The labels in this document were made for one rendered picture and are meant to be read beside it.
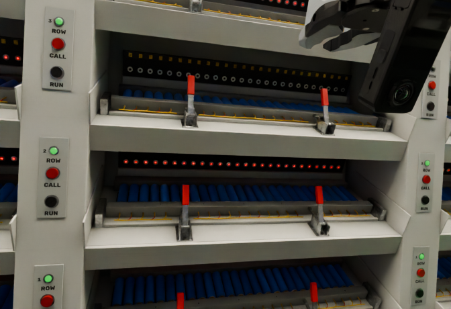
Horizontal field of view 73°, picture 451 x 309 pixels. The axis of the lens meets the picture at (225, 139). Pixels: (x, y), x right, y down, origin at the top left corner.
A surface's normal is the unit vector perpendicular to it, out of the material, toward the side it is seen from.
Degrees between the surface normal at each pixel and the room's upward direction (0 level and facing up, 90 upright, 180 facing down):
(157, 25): 111
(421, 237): 90
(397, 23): 92
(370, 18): 178
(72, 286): 90
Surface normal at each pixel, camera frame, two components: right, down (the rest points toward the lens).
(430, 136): 0.25, 0.03
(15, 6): 0.21, 0.39
